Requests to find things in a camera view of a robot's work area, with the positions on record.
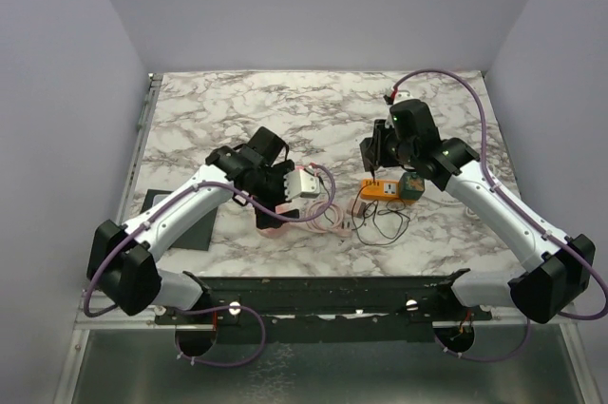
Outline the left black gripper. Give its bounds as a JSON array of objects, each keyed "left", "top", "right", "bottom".
[{"left": 251, "top": 161, "right": 300, "bottom": 228}]

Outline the orange power strip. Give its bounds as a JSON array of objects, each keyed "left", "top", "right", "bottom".
[{"left": 359, "top": 179, "right": 424, "bottom": 203}]

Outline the green cube socket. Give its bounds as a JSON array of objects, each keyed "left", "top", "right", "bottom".
[{"left": 397, "top": 172, "right": 426, "bottom": 201}]

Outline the pink hub cable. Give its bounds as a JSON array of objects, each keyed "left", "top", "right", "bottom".
[{"left": 294, "top": 201, "right": 357, "bottom": 239}]

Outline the black power adapter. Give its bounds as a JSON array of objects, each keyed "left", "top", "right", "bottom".
[{"left": 360, "top": 137, "right": 382, "bottom": 173}]

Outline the pink round power hub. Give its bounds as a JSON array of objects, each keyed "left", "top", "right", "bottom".
[{"left": 257, "top": 223, "right": 291, "bottom": 239}]

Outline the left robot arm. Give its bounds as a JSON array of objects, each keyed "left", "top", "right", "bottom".
[{"left": 86, "top": 127, "right": 299, "bottom": 323}]

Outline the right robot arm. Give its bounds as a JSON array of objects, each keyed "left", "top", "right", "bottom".
[{"left": 360, "top": 99, "right": 596, "bottom": 323}]

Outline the dusty pink small charger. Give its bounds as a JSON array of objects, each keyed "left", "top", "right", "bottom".
[{"left": 346, "top": 200, "right": 367, "bottom": 219}]

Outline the black foam mat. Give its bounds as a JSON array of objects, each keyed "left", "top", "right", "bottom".
[{"left": 141, "top": 189, "right": 218, "bottom": 252}]

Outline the thin black cable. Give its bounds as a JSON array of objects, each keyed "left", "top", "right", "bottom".
[{"left": 351, "top": 165, "right": 412, "bottom": 248}]

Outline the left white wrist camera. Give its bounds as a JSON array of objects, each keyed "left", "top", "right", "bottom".
[{"left": 283, "top": 166, "right": 321, "bottom": 202}]

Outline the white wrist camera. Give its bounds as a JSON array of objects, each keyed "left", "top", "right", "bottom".
[
  {"left": 283, "top": 166, "right": 321, "bottom": 202},
  {"left": 383, "top": 90, "right": 409, "bottom": 129}
]

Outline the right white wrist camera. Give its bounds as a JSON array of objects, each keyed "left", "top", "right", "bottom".
[{"left": 383, "top": 90, "right": 409, "bottom": 129}]

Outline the black mounting base rail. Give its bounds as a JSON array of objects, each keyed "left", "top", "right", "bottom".
[{"left": 142, "top": 256, "right": 557, "bottom": 344}]

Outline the white power strip cable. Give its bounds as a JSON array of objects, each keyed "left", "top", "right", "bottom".
[{"left": 441, "top": 194, "right": 481, "bottom": 221}]

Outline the aluminium frame rail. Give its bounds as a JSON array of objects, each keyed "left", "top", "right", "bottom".
[{"left": 56, "top": 309, "right": 601, "bottom": 403}]

